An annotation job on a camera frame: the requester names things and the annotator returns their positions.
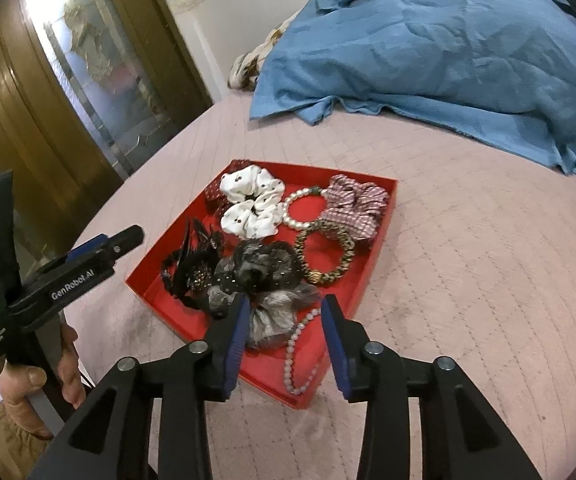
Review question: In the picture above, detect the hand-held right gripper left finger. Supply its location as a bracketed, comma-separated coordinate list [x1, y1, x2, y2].
[28, 291, 253, 480]

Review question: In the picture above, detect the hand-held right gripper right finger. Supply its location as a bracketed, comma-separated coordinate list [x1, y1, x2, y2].
[320, 294, 544, 480]

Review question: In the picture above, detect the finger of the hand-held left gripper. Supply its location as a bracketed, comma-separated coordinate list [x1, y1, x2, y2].
[65, 225, 145, 268]

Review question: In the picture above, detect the red tray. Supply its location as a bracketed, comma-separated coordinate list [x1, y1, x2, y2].
[124, 159, 400, 412]

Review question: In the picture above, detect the pale bead necklace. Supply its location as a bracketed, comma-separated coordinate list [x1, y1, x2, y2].
[282, 309, 325, 397]

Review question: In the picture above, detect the black feather hair accessory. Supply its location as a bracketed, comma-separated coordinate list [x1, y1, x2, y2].
[160, 216, 230, 312]

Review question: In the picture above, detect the leopard print bracelet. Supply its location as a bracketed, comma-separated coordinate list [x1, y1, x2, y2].
[294, 222, 356, 288]

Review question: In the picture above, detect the white spotted scrunchie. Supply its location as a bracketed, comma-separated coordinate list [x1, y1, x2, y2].
[218, 164, 286, 240]

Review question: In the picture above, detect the white pearl bracelet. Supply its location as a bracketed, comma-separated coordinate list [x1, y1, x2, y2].
[282, 187, 330, 231]

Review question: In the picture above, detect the person's left hand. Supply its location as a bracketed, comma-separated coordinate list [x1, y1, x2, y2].
[0, 322, 87, 442]

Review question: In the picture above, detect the grey scrunchie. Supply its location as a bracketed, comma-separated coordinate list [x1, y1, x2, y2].
[205, 282, 321, 351]

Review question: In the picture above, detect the dark red scrunchie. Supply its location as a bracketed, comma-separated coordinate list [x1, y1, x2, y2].
[203, 160, 241, 213]

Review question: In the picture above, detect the pink plaid scrunchie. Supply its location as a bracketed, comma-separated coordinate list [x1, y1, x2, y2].
[318, 174, 390, 247]

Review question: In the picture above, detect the wooden glass panel door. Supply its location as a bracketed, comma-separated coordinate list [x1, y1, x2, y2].
[0, 0, 215, 376]

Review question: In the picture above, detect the patterned white brown cloth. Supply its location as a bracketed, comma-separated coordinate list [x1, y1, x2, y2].
[227, 25, 300, 93]

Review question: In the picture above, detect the blue shirt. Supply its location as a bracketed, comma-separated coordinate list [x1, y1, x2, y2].
[249, 0, 576, 190]

